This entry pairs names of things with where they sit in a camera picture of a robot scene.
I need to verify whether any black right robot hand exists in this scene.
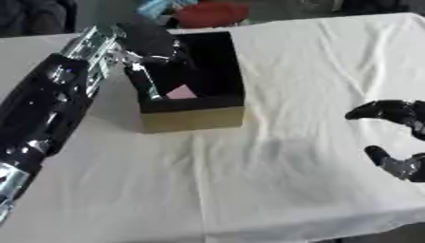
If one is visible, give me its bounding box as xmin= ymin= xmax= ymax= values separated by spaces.
xmin=343 ymin=99 xmax=425 ymax=183

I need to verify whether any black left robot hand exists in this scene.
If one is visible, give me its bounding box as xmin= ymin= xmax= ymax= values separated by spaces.
xmin=107 ymin=22 xmax=196 ymax=101

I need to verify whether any tan cardboard box black inside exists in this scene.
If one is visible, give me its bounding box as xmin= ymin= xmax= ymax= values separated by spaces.
xmin=120 ymin=30 xmax=246 ymax=134

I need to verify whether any light blue object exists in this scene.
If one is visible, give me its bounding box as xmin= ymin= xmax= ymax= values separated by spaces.
xmin=136 ymin=0 xmax=198 ymax=20

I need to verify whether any pink flat object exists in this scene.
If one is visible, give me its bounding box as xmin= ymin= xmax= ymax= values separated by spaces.
xmin=164 ymin=84 xmax=199 ymax=100

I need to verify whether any red bag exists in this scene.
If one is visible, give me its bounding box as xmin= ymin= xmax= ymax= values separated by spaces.
xmin=174 ymin=2 xmax=251 ymax=28

